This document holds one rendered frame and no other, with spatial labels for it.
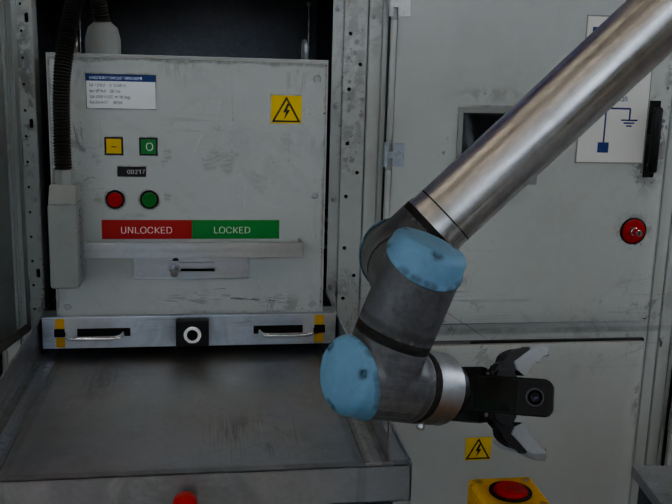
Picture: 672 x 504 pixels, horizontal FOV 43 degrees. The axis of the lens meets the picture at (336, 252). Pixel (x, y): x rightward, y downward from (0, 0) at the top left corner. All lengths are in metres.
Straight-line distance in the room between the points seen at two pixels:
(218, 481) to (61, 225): 0.54
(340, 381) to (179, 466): 0.34
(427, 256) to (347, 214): 0.89
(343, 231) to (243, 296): 0.30
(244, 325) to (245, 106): 0.41
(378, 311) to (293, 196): 0.68
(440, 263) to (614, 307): 1.12
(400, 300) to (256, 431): 0.46
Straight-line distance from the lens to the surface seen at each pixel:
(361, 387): 0.94
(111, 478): 1.21
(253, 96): 1.57
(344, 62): 1.77
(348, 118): 1.78
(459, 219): 1.06
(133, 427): 1.34
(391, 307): 0.94
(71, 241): 1.50
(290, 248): 1.56
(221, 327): 1.62
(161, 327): 1.62
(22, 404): 1.46
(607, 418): 2.10
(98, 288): 1.63
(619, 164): 1.95
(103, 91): 1.57
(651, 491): 1.47
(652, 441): 2.20
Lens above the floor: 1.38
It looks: 12 degrees down
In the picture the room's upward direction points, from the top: 2 degrees clockwise
